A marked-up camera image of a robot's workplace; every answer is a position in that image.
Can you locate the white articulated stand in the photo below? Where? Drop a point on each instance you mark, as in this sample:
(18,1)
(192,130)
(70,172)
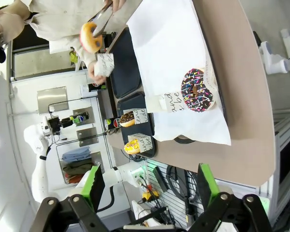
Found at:
(272,60)

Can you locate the white slotted panel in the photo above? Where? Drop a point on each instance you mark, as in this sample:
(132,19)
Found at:
(171,205)

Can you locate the white paper sheet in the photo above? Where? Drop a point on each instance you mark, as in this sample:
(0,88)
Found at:
(171,48)

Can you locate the folded red orange cloth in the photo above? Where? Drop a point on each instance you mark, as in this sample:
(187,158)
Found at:
(74,179)

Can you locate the pink frosted donut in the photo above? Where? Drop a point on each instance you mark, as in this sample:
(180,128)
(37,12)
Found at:
(85,36)

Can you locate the chocolate nut-topped donut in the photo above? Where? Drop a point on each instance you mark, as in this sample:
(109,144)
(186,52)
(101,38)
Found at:
(125,119)

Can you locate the folded olive cloth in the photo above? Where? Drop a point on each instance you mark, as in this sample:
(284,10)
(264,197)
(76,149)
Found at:
(77,168)

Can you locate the black power adapter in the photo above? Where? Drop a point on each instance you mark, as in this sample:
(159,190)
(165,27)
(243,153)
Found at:
(160,180)

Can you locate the small grey metal wall plate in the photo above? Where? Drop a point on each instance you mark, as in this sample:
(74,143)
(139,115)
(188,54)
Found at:
(85,113)
(86,136)

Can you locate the black electronic device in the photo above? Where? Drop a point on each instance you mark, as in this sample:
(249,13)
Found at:
(159,212)

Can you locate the chocolate rainbow sprinkle donut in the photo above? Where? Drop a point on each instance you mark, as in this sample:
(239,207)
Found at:
(190,101)

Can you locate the large grey metal wall plate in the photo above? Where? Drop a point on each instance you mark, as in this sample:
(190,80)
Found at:
(53,100)

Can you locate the aluminium frame cabinet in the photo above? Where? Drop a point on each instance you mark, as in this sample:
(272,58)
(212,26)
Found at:
(275,169)

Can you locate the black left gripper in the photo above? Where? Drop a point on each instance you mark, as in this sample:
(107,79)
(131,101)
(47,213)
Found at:
(64,123)

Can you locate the person's right forearm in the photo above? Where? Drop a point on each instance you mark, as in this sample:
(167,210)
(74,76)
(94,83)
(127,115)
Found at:
(85,58)

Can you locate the lime green object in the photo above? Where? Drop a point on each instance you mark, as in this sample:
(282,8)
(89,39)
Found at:
(73,58)

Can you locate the white wall box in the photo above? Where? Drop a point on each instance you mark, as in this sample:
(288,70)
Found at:
(84,90)

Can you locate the yellow frosted sprinkle donut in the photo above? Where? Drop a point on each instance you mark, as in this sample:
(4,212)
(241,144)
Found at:
(131,147)

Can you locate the black green Pepsi can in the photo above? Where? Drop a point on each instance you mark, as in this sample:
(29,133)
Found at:
(96,87)
(115,123)

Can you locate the metal serving tongs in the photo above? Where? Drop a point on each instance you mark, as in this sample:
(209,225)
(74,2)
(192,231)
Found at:
(101,20)

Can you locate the person's left hand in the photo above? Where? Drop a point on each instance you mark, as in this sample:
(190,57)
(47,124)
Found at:
(117,4)

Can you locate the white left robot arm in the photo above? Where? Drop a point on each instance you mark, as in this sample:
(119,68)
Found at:
(38,174)

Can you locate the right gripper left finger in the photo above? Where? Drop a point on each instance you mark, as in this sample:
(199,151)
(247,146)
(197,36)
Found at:
(94,191)

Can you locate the folded blue cloth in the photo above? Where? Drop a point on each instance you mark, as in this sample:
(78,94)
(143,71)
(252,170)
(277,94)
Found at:
(77,154)

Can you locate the person's right hand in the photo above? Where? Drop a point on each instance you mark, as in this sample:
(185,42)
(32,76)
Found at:
(94,77)

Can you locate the person's beige clothed body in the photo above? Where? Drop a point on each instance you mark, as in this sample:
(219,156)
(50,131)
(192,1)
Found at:
(62,17)

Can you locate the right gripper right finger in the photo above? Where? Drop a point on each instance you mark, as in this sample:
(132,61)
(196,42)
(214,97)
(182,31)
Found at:
(205,186)

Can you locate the person's head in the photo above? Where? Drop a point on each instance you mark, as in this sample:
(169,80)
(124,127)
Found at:
(12,26)

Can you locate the yellow black plug box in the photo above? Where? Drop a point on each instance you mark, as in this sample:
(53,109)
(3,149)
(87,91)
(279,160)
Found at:
(149,196)

